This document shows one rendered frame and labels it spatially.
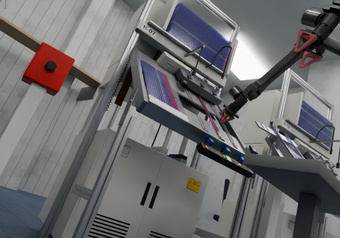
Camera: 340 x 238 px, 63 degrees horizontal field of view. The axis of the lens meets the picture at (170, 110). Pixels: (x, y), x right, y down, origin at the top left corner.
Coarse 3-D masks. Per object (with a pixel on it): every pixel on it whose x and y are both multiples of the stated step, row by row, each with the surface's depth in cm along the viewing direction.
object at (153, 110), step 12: (144, 108) 119; (156, 108) 120; (156, 120) 123; (168, 120) 124; (180, 120) 125; (180, 132) 128; (192, 132) 130; (204, 132) 131; (216, 144) 136; (228, 144) 138; (228, 156) 141
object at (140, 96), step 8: (136, 48) 173; (136, 56) 160; (136, 64) 152; (136, 72) 145; (136, 80) 139; (144, 88) 127; (136, 96) 127; (144, 96) 120; (136, 104) 122; (144, 104) 118
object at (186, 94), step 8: (144, 56) 175; (152, 64) 173; (168, 72) 182; (176, 80) 179; (176, 88) 164; (184, 96) 163; (192, 96) 174; (192, 104) 176; (200, 104) 171; (208, 104) 184; (224, 120) 177
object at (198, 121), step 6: (186, 114) 140; (192, 114) 146; (192, 120) 139; (198, 120) 145; (204, 120) 151; (198, 126) 138; (204, 126) 143; (210, 126) 150; (210, 132) 142; (216, 132) 147; (222, 132) 155; (228, 138) 153; (234, 138) 160; (240, 150) 151
